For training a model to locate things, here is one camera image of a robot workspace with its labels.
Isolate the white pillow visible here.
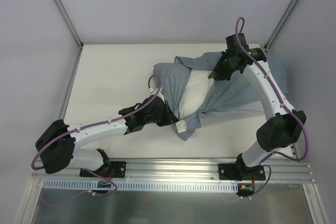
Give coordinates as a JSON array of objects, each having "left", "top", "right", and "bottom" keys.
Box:
[{"left": 175, "top": 70, "right": 214, "bottom": 133}]

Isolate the blue beige striped pillowcase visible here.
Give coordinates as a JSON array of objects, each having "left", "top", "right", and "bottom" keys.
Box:
[{"left": 152, "top": 51, "right": 289, "bottom": 142}]

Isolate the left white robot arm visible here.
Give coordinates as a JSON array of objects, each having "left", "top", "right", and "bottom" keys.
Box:
[{"left": 35, "top": 95, "right": 178, "bottom": 177}]

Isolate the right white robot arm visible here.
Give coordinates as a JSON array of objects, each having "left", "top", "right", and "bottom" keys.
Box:
[{"left": 209, "top": 32, "right": 307, "bottom": 181}]

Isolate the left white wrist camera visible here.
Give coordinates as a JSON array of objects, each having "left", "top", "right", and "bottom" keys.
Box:
[{"left": 149, "top": 87, "right": 158, "bottom": 94}]

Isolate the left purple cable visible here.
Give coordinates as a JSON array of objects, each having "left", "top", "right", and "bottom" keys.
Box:
[{"left": 31, "top": 74, "right": 164, "bottom": 170}]

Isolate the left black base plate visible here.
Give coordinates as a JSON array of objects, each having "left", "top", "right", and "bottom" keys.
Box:
[{"left": 93, "top": 161, "right": 127, "bottom": 178}]

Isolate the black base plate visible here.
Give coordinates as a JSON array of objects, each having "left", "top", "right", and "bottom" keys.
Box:
[
  {"left": 93, "top": 161, "right": 127, "bottom": 178},
  {"left": 218, "top": 163, "right": 266, "bottom": 181}
]

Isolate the aluminium mounting rail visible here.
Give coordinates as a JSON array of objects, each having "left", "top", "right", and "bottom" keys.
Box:
[{"left": 31, "top": 157, "right": 316, "bottom": 184}]

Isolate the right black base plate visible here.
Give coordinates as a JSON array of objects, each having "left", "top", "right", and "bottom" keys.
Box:
[{"left": 218, "top": 163, "right": 266, "bottom": 181}]

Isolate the slotted white cable duct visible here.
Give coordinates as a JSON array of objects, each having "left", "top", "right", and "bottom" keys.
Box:
[{"left": 43, "top": 179, "right": 238, "bottom": 193}]

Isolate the right aluminium frame post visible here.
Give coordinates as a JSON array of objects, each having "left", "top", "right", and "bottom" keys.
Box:
[{"left": 264, "top": 0, "right": 300, "bottom": 51}]

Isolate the aluminium frame post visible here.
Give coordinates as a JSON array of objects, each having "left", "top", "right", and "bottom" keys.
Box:
[
  {"left": 52, "top": 0, "right": 83, "bottom": 50},
  {"left": 264, "top": 0, "right": 300, "bottom": 51}
]

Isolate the left aluminium frame post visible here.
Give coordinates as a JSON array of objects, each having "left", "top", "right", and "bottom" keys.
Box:
[{"left": 52, "top": 0, "right": 83, "bottom": 50}]

